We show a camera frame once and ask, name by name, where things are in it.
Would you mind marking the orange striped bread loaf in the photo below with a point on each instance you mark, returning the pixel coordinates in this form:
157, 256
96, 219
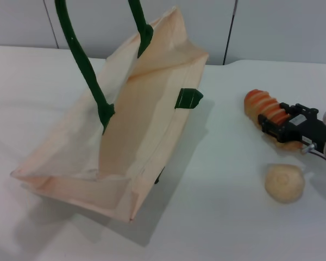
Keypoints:
258, 103

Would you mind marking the round pale egg yolk pastry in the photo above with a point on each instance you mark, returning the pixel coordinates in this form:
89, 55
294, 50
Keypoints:
284, 183

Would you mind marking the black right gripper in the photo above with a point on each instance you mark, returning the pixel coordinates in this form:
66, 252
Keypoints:
309, 130

